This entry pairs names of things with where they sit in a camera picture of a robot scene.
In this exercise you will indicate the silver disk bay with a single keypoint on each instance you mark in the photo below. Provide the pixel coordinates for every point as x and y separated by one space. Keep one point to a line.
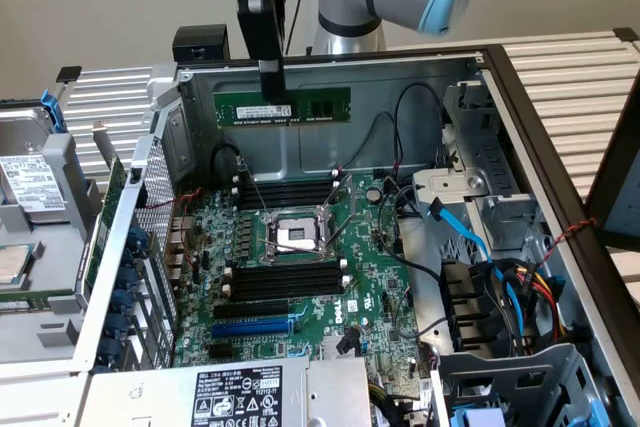
450 182

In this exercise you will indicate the round coin battery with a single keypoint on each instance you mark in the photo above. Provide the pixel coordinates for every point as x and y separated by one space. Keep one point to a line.
373 193

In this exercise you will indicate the silver hard disk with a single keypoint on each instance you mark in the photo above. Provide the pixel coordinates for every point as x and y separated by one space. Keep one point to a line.
30 182

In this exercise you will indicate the blue plastic drive rail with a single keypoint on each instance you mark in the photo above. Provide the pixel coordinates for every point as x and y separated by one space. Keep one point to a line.
477 418

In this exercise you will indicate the blue expansion slot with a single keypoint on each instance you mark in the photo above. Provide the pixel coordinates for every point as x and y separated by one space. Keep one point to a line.
250 329

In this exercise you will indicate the silver chipset heatsink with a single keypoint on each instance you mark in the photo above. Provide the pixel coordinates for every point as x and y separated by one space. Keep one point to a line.
330 347

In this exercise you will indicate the blue plastic disk bracket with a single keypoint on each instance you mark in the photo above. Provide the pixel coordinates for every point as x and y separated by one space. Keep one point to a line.
52 112

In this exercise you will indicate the black plastic fan shroud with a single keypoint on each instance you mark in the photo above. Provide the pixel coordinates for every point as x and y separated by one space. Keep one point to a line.
465 297

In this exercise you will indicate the black framed panel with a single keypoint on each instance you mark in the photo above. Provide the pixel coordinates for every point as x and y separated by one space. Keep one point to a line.
605 172

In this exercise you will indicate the grey parts rack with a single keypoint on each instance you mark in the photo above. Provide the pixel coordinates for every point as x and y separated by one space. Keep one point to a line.
57 257

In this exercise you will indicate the grey drive cage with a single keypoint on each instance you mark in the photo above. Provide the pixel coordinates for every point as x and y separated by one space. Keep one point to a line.
500 367

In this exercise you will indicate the black box device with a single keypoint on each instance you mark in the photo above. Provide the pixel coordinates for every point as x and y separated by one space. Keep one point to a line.
199 43

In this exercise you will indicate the green RAM stick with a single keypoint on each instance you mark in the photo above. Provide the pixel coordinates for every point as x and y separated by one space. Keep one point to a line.
20 306
320 107

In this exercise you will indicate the blue expansion card latch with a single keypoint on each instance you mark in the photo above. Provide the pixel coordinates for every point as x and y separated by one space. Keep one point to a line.
122 301
136 242
116 326
129 278
109 351

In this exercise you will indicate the metal socket cover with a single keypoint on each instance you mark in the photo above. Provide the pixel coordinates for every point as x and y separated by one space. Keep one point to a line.
329 224

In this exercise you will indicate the CPU socket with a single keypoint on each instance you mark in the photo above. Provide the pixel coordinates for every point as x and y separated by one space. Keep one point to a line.
292 234

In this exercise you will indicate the short black expansion slot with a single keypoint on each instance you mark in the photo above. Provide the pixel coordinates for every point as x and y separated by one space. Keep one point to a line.
220 352

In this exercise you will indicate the silver power supply unit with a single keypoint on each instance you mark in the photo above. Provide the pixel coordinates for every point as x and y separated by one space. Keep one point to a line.
325 392

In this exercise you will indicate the open metal PC case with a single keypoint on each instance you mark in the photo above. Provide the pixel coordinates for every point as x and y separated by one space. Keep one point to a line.
350 142

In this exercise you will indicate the green Dell motherboard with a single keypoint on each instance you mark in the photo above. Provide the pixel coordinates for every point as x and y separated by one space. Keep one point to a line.
365 272

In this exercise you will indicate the silver CPU chip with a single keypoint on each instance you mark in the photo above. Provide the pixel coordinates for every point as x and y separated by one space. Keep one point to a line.
15 262

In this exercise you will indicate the silver rear port connector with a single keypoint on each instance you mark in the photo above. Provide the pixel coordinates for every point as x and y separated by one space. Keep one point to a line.
177 245
181 225
175 264

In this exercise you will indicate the long black expansion slot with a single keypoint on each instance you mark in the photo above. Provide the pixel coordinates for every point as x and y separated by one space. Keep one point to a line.
250 309

